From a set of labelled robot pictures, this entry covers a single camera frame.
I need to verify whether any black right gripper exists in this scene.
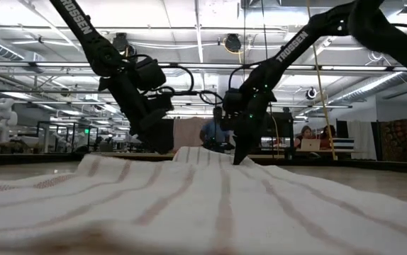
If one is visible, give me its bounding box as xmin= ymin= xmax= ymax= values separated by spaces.
xmin=221 ymin=88 xmax=277 ymax=166

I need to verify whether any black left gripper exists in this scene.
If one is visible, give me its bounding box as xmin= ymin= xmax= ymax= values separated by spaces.
xmin=99 ymin=70 xmax=175 ymax=154

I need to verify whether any white striped towel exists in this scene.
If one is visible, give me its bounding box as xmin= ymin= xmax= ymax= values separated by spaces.
xmin=0 ymin=146 xmax=407 ymax=255

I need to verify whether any black panel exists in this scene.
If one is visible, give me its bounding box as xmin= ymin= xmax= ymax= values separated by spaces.
xmin=152 ymin=118 xmax=175 ymax=154

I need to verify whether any person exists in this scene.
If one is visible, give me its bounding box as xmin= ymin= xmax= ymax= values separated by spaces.
xmin=199 ymin=106 xmax=233 ymax=149
xmin=318 ymin=125 xmax=336 ymax=150
xmin=294 ymin=125 xmax=313 ymax=149

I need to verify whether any black desk monitor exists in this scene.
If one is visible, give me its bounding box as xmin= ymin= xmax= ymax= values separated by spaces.
xmin=258 ymin=111 xmax=294 ymax=141

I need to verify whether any silver laptop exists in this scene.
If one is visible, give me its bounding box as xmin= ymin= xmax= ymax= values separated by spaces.
xmin=301 ymin=138 xmax=321 ymax=152

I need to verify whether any blue white striped box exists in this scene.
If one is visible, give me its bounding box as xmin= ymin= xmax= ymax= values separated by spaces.
xmin=332 ymin=137 xmax=355 ymax=152

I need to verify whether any white curtain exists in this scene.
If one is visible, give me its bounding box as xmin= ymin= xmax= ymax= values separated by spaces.
xmin=347 ymin=120 xmax=378 ymax=161

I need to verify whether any patterned hanging cloth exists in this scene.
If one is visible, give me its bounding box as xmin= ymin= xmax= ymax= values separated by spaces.
xmin=379 ymin=119 xmax=407 ymax=163

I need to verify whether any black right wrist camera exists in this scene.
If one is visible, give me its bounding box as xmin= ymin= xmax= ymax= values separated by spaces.
xmin=223 ymin=88 xmax=244 ymax=116

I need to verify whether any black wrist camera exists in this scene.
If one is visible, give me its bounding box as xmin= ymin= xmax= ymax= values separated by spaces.
xmin=223 ymin=88 xmax=244 ymax=116
xmin=131 ymin=56 xmax=168 ymax=92

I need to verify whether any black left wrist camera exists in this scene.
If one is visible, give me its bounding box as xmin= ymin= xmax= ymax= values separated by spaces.
xmin=131 ymin=56 xmax=168 ymax=92

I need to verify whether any yellow hanging cable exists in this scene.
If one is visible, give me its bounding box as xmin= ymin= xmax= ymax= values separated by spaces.
xmin=311 ymin=45 xmax=338 ymax=161

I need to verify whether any black ceiling cable reel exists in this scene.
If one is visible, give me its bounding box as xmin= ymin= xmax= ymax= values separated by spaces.
xmin=223 ymin=33 xmax=242 ymax=54
xmin=113 ymin=33 xmax=130 ymax=50

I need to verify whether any long ceiling light rail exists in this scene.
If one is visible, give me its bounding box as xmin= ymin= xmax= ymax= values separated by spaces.
xmin=0 ymin=60 xmax=407 ymax=72

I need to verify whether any silver ventilation duct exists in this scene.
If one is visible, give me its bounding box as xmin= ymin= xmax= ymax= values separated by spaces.
xmin=330 ymin=72 xmax=406 ymax=103
xmin=0 ymin=38 xmax=47 ymax=64

